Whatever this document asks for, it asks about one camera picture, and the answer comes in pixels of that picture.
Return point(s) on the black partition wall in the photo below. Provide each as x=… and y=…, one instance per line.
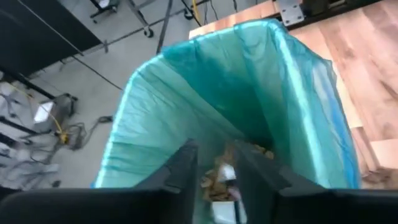
x=37, y=37

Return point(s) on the white paper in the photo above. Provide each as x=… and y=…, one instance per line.
x=227, y=172

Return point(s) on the grey metal box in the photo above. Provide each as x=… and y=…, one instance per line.
x=53, y=112

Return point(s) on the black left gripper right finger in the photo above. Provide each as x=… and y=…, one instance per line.
x=258, y=174

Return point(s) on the large brown paper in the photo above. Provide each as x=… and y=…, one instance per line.
x=214, y=186

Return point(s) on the grey metal mounting plate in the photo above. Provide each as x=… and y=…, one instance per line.
x=290, y=12

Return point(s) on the teal plastic trash bag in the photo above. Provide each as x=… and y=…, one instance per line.
x=248, y=77

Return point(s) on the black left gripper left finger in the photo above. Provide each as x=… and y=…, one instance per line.
x=183, y=168

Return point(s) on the black metal table frame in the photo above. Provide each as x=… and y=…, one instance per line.
x=342, y=12

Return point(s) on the black caster wheel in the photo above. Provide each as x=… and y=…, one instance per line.
x=148, y=32

